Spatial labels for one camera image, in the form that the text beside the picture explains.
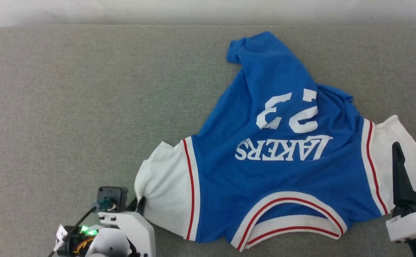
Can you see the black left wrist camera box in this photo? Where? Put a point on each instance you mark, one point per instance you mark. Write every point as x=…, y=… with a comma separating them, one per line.
x=113, y=198

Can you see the blue Lakers jersey white sleeves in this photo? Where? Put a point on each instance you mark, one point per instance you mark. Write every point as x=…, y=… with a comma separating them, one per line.
x=275, y=171

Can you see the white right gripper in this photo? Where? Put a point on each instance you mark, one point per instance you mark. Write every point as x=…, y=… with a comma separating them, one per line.
x=411, y=225

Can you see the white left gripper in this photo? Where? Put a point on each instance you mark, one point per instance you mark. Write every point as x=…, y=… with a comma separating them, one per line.
x=136, y=232

